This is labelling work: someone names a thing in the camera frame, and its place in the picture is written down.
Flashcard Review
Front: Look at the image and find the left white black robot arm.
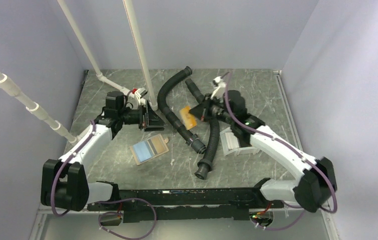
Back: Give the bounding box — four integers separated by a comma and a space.
41, 91, 166, 217

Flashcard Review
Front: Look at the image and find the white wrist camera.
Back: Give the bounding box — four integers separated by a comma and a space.
211, 76, 226, 99
131, 87, 148, 105

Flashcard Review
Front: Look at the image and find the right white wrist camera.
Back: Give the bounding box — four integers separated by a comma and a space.
211, 76, 226, 99

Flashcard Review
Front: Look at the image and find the white PVC pipe frame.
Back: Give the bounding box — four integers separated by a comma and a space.
0, 0, 159, 144

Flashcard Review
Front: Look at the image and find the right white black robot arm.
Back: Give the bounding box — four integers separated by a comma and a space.
189, 90, 337, 213

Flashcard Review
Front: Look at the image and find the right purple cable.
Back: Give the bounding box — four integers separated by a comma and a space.
222, 72, 338, 232

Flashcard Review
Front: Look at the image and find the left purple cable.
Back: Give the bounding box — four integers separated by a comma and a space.
50, 119, 158, 240

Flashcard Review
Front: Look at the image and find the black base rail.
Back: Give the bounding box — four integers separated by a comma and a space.
87, 187, 283, 223

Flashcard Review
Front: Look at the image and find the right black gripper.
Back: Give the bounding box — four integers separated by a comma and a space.
189, 93, 235, 125

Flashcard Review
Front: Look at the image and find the stack of cards in tray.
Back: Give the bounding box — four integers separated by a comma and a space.
224, 131, 240, 150

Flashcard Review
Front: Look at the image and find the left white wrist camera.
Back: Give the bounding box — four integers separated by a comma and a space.
131, 87, 148, 105

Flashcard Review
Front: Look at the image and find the right black corrugated hose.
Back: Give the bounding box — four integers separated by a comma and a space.
184, 78, 221, 181

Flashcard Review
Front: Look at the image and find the tan leather card holder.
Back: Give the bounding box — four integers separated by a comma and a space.
130, 134, 169, 166

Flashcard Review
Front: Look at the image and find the black corrugated hose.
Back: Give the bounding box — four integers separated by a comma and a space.
184, 78, 221, 181
157, 66, 207, 155

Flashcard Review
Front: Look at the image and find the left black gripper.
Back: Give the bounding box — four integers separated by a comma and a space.
118, 99, 168, 133

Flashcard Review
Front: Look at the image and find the purple cable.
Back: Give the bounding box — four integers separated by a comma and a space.
222, 72, 338, 232
50, 119, 158, 240

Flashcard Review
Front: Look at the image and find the left black corrugated hose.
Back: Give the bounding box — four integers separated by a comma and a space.
157, 66, 207, 155

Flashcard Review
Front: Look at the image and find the gold VIP card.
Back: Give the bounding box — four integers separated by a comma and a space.
179, 106, 197, 130

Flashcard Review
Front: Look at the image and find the clear plastic card tray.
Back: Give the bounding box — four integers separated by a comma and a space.
220, 127, 260, 156

